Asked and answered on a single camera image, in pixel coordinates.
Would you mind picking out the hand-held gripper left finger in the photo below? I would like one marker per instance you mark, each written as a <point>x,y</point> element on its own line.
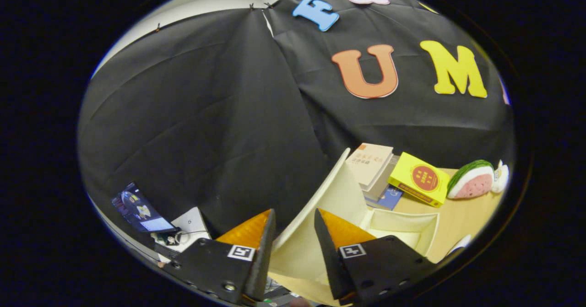
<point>263,261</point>

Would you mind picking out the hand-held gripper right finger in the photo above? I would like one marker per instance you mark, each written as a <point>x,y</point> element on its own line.
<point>327,261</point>

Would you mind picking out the beige cardboard storage box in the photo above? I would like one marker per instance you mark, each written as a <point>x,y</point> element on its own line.
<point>339,197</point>

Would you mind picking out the white striped canvas shoe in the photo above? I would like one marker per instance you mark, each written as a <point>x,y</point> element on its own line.
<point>460,244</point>

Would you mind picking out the white paper sheet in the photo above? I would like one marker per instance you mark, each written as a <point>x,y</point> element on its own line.
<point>194,222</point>

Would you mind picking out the blue book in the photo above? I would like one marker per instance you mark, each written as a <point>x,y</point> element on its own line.
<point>391,199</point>

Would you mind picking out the beige book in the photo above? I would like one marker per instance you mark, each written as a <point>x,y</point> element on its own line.
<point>368,163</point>

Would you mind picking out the yellow book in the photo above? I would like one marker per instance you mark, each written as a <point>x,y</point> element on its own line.
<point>421,179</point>

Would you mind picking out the watermelon slice plush toy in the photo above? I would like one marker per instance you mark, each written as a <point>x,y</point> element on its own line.
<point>474,185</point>

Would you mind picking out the white plush toy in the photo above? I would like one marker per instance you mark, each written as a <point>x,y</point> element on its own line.
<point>500,179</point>

